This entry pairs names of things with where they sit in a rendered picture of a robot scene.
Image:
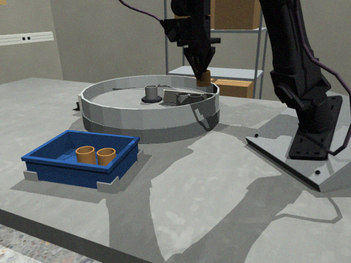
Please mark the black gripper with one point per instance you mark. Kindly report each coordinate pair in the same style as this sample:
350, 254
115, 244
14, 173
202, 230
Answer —
200, 42

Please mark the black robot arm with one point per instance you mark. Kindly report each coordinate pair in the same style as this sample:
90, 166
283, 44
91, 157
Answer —
297, 81

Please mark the bronze bushing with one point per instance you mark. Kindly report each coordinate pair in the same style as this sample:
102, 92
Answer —
105, 160
86, 154
205, 79

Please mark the blue plastic tray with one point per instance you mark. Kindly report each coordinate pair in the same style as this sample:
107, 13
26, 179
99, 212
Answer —
55, 160

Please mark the grey metal bushing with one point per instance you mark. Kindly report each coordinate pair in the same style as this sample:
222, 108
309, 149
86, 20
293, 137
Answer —
150, 92
193, 98
182, 98

